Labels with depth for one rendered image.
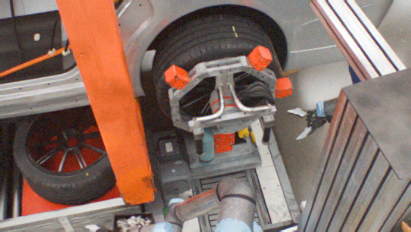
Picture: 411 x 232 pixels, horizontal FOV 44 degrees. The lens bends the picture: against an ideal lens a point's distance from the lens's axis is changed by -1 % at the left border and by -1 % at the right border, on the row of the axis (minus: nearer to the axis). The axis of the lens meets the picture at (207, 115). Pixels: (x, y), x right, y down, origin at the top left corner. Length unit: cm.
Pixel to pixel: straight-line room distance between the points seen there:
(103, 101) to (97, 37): 33
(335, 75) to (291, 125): 59
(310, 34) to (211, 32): 56
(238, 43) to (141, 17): 47
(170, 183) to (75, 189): 52
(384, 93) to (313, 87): 265
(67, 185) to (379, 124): 203
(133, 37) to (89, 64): 70
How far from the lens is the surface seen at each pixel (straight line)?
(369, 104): 115
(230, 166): 317
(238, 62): 242
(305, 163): 342
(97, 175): 284
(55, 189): 288
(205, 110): 278
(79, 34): 170
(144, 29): 242
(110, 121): 206
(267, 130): 247
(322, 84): 384
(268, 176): 325
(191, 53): 241
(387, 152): 109
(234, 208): 160
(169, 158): 296
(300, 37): 271
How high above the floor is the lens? 291
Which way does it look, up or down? 54 degrees down
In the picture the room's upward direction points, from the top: 2 degrees counter-clockwise
